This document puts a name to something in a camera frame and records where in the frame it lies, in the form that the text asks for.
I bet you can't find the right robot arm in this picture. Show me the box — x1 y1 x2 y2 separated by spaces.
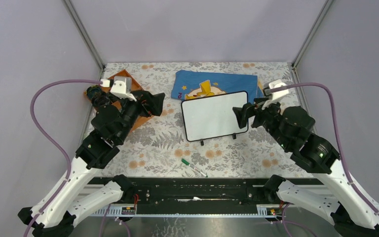
233 98 379 237

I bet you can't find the orange compartment tray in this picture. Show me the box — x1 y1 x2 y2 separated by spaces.
84 69 154 133

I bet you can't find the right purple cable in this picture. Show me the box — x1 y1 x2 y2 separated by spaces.
269 82 379 235

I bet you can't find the small whiteboard black frame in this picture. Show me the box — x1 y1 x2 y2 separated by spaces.
181 91 248 145

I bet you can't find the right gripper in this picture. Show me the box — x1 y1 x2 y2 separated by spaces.
230 94 291 149

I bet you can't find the dark rolled fabric left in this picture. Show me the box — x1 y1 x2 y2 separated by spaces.
85 85 102 106

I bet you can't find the purple cable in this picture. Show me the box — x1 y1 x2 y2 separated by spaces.
269 82 379 235
23 79 103 237

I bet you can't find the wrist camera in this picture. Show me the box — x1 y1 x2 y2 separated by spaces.
100 76 137 101
262 79 289 110

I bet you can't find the green whiteboard marker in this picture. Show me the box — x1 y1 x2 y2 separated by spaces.
181 158 208 178

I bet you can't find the blue cartoon cloth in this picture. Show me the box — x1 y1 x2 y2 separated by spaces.
171 70 264 103

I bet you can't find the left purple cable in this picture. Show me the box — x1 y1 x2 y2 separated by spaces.
23 79 103 237

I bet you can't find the floral table cloth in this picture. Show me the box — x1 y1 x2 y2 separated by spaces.
99 62 308 178

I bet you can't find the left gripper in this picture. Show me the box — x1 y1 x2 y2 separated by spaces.
116 90 165 144

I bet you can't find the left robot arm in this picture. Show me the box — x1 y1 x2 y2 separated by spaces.
18 90 165 237

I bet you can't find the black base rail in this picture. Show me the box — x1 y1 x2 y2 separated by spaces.
88 176 324 217

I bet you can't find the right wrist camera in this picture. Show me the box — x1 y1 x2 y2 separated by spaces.
262 79 289 110

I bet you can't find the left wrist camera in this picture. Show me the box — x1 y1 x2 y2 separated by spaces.
100 76 137 101

